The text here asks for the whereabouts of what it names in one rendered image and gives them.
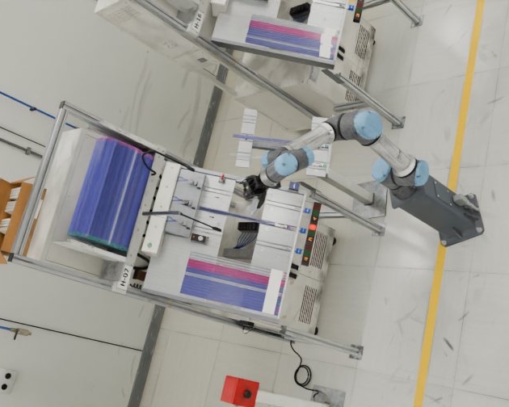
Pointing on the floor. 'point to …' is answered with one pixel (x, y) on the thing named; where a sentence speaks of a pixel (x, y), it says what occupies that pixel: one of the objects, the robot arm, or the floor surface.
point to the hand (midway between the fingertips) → (246, 198)
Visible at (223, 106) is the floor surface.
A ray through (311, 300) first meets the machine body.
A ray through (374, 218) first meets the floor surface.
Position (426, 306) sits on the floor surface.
